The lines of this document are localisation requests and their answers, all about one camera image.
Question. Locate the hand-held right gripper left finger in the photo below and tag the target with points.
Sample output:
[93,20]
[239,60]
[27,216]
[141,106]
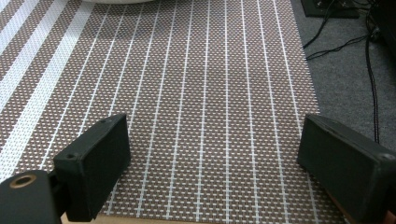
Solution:
[93,168]

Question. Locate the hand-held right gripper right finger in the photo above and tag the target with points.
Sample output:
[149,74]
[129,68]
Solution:
[348,165]

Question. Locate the white plate with dark rim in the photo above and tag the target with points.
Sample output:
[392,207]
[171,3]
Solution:
[118,1]

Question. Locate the brown white striped woven placemat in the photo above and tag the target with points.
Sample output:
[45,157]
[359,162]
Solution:
[202,93]

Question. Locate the black stand base plate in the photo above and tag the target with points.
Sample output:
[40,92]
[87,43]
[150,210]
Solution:
[330,9]

